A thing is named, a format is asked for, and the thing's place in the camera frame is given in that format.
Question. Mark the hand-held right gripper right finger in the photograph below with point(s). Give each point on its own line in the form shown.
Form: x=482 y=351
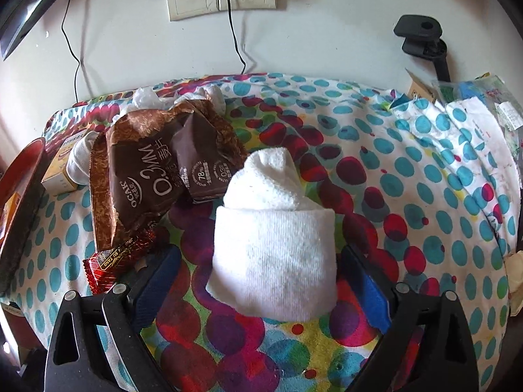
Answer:
x=374 y=298

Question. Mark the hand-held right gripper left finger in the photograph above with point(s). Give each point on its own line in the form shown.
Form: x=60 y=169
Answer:
x=161 y=281

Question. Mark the red candy wrapper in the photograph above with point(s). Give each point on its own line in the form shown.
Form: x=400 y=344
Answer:
x=114 y=261

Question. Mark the large brown snack bag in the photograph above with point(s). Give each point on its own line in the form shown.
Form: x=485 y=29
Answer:
x=135 y=171

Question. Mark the small brown snack packet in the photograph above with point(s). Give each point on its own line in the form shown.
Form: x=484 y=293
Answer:
x=200 y=159

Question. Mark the yellow medicine box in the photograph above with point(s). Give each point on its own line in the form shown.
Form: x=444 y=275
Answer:
x=59 y=175

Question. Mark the round red tray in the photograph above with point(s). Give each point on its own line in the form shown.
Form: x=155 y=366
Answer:
x=28 y=179

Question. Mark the beige cloth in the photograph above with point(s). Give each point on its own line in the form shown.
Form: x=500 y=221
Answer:
x=515 y=281

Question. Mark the polka dot tablecloth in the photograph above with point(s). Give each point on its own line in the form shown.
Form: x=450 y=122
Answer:
x=367 y=151

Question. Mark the yellow snack bag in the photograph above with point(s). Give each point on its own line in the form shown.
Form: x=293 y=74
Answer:
x=9 y=216

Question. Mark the white plastic bag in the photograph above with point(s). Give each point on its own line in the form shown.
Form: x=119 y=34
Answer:
x=145 y=98

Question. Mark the clear plastic bag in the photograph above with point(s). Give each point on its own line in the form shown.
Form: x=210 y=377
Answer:
x=478 y=90

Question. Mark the black clamp mount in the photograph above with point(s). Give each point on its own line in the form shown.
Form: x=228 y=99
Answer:
x=416 y=28

